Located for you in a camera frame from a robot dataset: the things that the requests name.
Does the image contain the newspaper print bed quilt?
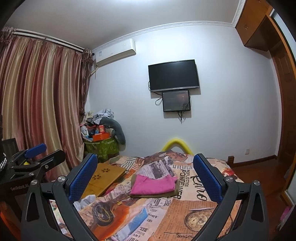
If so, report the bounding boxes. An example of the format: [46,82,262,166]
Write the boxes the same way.
[74,150,217,240]

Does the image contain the orange box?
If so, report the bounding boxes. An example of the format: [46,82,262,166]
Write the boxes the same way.
[93,133,110,142]

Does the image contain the small black wall monitor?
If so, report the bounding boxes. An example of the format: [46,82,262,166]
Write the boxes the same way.
[162,90,191,113]

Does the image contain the striped pink curtain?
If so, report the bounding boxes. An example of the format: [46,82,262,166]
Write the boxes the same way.
[1,27,93,181]

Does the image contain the brown wooden door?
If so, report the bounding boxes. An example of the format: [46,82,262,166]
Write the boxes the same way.
[270,42,295,164]

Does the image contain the yellow foam headboard guard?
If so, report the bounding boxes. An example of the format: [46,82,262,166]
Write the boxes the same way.
[162,138,194,156]

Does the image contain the wooden overhead cabinet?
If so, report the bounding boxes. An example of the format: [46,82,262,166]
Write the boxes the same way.
[236,0,280,51]

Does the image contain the wall mounted black television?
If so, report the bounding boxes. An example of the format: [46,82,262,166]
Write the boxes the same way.
[148,59,200,92]

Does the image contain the white air conditioner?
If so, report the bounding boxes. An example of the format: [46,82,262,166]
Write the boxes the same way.
[93,38,136,69]

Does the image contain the grey plush pillow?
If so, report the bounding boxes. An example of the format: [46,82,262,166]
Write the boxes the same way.
[99,118,126,145]

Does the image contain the pile of grey clothes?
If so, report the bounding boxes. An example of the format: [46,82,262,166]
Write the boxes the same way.
[86,108,114,125]

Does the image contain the green storage basket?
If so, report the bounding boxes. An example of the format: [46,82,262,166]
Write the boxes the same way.
[84,137,119,163]

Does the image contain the pink pants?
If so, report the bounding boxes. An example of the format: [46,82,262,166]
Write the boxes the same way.
[130,174,178,196]

